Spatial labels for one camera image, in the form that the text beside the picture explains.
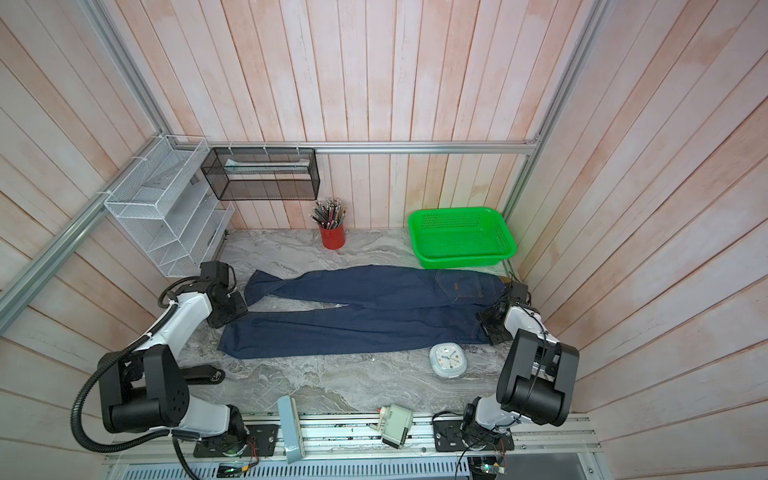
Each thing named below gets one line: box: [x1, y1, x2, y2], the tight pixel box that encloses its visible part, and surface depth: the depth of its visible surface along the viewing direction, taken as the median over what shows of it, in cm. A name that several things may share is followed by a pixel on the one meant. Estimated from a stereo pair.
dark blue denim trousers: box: [218, 266, 508, 360], surface depth 100 cm
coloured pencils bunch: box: [308, 197, 347, 230], surface depth 106 cm
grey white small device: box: [370, 404, 413, 449], surface depth 74 cm
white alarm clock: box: [429, 342, 468, 379], surface depth 86 cm
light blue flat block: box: [277, 395, 305, 463], surface depth 73 cm
